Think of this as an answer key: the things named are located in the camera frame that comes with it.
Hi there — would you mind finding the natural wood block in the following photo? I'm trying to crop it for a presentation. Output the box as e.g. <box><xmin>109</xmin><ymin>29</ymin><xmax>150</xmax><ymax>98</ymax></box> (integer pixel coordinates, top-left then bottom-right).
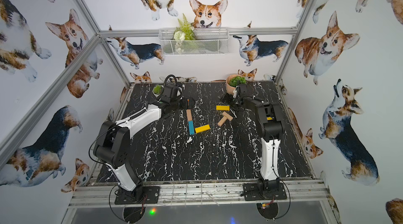
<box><xmin>222</xmin><ymin>112</ymin><xmax>234</xmax><ymax>121</ymax></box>
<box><xmin>217</xmin><ymin>116</ymin><xmax>227</xmax><ymax>127</ymax></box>
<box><xmin>186</xmin><ymin>109</ymin><xmax>193</xmax><ymax>121</ymax></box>

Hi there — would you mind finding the long teal block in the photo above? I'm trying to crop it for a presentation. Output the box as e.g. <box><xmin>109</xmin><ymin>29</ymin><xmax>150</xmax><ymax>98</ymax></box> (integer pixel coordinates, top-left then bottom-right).
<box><xmin>188</xmin><ymin>121</ymin><xmax>195</xmax><ymax>135</ymax></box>

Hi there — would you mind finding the yellow block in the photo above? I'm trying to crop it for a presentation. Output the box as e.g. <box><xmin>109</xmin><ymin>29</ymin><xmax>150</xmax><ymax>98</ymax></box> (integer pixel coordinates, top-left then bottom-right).
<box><xmin>195</xmin><ymin>124</ymin><xmax>211</xmax><ymax>133</ymax></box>
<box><xmin>216</xmin><ymin>105</ymin><xmax>230</xmax><ymax>111</ymax></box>

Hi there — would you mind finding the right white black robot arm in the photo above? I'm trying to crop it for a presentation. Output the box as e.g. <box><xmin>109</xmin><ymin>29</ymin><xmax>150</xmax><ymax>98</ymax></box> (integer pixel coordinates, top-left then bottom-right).
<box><xmin>225</xmin><ymin>84</ymin><xmax>284</xmax><ymax>196</ymax></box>

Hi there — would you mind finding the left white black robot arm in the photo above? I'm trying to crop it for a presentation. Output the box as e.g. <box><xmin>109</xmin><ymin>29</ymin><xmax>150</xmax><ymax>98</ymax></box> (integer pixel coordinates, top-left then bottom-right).
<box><xmin>93</xmin><ymin>75</ymin><xmax>192</xmax><ymax>203</ymax></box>

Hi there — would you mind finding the small white plant pot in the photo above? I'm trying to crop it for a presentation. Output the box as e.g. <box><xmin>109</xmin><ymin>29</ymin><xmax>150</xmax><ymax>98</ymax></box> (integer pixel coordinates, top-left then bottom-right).
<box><xmin>152</xmin><ymin>85</ymin><xmax>163</xmax><ymax>97</ymax></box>

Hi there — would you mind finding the terracotta plant pot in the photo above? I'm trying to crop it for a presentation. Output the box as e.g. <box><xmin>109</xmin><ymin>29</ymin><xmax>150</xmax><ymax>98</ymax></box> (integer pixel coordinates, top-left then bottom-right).
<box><xmin>226</xmin><ymin>74</ymin><xmax>247</xmax><ymax>95</ymax></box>

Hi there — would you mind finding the green fern with white flower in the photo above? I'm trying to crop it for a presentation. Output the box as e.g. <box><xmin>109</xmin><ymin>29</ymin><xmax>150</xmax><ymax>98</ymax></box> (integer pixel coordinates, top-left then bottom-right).
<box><xmin>173</xmin><ymin>14</ymin><xmax>197</xmax><ymax>54</ymax></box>

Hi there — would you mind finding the white wire wall basket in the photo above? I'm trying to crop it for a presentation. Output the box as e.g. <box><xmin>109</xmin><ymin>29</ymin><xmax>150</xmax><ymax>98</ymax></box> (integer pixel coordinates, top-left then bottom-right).
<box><xmin>158</xmin><ymin>28</ymin><xmax>229</xmax><ymax>56</ymax></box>

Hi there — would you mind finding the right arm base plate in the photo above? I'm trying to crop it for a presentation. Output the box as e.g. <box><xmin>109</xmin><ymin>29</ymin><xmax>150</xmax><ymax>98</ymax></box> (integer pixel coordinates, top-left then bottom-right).
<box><xmin>240</xmin><ymin>181</ymin><xmax>288</xmax><ymax>202</ymax></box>

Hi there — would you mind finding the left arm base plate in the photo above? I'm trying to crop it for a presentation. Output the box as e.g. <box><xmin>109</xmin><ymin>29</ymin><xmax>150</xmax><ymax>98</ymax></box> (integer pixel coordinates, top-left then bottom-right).
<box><xmin>114</xmin><ymin>186</ymin><xmax>161</xmax><ymax>205</ymax></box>

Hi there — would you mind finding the aluminium front rail frame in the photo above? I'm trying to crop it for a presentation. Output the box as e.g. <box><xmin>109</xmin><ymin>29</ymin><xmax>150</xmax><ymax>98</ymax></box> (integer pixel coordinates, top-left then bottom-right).
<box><xmin>68</xmin><ymin>180</ymin><xmax>330</xmax><ymax>209</ymax></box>

